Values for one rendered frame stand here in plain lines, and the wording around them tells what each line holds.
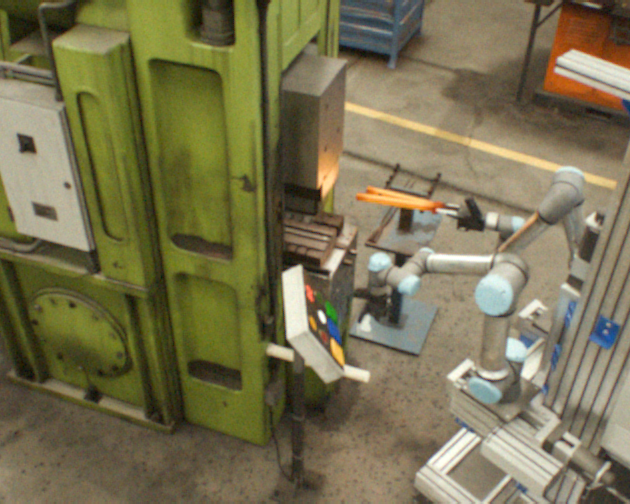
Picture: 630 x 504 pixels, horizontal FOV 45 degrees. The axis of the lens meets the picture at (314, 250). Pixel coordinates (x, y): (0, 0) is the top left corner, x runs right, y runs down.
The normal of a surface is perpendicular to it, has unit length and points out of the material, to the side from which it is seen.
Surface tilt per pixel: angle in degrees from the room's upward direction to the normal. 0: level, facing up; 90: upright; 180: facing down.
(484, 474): 0
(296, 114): 90
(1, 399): 0
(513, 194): 0
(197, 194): 89
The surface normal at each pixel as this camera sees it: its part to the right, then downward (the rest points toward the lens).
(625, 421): -0.71, 0.44
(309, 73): 0.01, -0.77
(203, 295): -0.35, 0.60
